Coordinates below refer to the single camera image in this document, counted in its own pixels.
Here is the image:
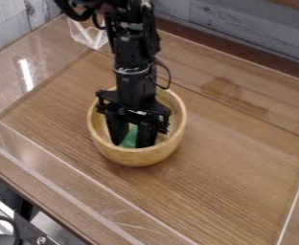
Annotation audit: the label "green rectangular block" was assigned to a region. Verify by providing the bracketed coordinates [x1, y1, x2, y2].
[121, 113, 162, 148]

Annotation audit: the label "black metal bracket with bolt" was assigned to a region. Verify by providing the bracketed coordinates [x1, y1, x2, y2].
[15, 213, 61, 245]

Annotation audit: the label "clear acrylic corner bracket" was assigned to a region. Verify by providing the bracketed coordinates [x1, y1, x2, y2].
[69, 19, 109, 50]

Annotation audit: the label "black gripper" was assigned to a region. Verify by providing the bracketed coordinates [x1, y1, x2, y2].
[97, 65, 172, 148]

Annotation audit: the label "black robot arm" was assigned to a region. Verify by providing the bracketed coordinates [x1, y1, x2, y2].
[54, 0, 172, 148]

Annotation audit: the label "brown wooden bowl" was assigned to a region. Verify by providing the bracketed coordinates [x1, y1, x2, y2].
[87, 89, 188, 167]

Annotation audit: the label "black cable lower left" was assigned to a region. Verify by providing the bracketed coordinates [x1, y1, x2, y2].
[0, 214, 31, 245]

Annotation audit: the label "clear acrylic tray wall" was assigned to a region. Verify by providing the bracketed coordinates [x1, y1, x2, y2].
[0, 18, 299, 245]

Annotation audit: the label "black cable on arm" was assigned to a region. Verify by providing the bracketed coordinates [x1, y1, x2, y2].
[147, 56, 173, 90]

